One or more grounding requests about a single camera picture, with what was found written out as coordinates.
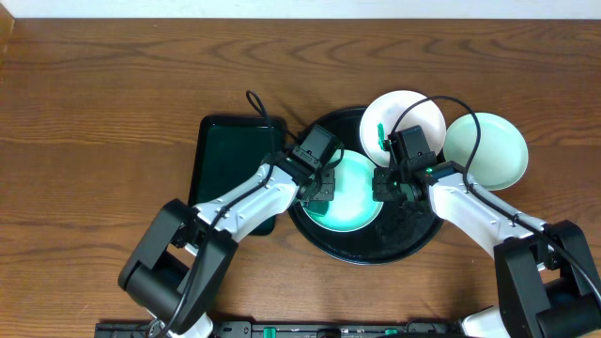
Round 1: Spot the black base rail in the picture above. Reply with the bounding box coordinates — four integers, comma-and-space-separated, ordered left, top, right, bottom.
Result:
94, 321, 466, 338

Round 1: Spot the black rectangular tray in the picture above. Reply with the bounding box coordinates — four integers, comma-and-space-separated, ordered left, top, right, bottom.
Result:
188, 115, 285, 207

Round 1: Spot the mint plate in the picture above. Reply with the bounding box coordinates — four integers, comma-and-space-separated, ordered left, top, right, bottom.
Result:
443, 113, 529, 191
302, 150, 383, 233

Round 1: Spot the white plate top right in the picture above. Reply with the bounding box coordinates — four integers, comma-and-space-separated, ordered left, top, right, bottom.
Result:
359, 90, 447, 167

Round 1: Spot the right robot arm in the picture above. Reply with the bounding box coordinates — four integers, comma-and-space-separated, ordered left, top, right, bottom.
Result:
373, 161, 600, 337

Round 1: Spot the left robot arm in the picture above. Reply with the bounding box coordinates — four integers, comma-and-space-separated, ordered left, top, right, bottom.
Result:
117, 148, 344, 337

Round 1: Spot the black round tray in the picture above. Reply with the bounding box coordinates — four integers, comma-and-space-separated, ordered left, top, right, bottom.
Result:
288, 107, 442, 265

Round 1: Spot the green sponge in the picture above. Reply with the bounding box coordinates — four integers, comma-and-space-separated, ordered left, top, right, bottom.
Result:
304, 200, 330, 217

